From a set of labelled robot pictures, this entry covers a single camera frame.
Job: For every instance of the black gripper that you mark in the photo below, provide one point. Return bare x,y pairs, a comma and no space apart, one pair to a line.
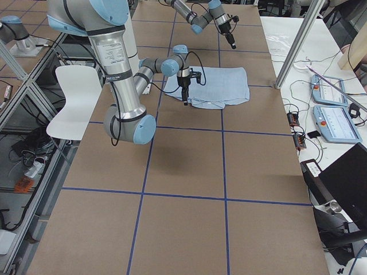
182,81
226,28

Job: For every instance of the light blue button-up shirt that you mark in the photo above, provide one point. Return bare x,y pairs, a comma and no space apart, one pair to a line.
224,86

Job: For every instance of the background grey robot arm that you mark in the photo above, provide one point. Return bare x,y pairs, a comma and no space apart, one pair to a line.
12,29

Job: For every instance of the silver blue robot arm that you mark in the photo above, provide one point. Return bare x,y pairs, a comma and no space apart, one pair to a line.
214,13
103,22

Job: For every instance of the clear plastic bag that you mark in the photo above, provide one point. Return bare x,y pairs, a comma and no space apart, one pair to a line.
278,44

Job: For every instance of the reacher grabber stick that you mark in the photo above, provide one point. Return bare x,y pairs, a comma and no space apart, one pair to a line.
322,77

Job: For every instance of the far blue teach pendant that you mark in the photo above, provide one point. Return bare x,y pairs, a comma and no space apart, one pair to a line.
323,93

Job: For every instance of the blue teach pendant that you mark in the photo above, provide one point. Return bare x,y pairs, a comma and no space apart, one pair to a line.
335,124
323,93

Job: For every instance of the white plastic chair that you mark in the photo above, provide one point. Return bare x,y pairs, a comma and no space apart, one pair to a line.
81,87

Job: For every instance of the near blue teach pendant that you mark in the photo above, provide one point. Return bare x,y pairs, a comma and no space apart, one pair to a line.
335,124

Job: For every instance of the black labelled box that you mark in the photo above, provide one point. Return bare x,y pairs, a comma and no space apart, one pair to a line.
318,193

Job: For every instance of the black laptop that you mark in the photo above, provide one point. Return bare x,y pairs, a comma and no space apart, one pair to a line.
345,179

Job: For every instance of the grey aluminium frame post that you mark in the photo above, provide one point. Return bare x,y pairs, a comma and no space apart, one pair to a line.
300,38

